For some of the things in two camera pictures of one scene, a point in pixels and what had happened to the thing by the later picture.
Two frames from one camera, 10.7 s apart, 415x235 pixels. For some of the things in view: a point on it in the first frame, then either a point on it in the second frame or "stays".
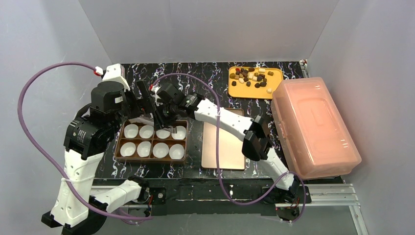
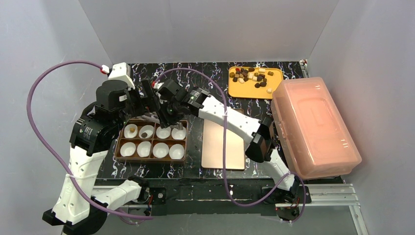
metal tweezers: x=174 y=129 to x=179 y=125
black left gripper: x=142 y=96 stays
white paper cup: x=146 y=131 stays
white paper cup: x=181 y=133 stays
